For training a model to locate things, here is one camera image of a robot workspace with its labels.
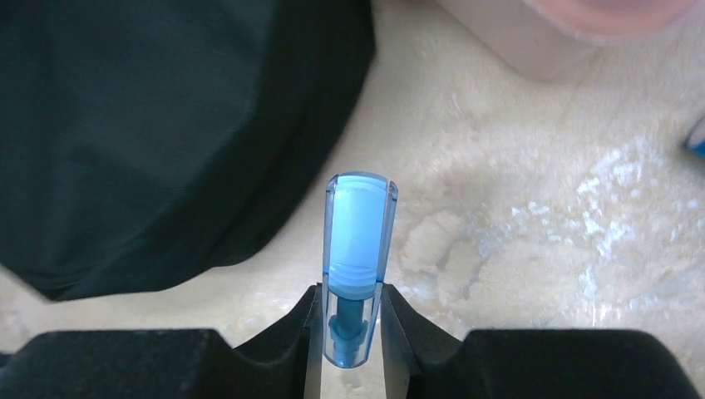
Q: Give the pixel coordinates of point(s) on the blue capped glue stick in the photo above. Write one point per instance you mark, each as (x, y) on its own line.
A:
(694, 142)

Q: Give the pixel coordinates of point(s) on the black student backpack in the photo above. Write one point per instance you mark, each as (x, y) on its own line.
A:
(145, 142)

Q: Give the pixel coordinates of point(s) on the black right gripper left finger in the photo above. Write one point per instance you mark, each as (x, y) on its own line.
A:
(282, 361)

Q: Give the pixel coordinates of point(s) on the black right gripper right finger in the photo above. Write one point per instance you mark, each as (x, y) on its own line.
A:
(422, 360)

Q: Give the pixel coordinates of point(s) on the translucent pink plastic storage box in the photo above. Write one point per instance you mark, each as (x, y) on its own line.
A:
(543, 39)

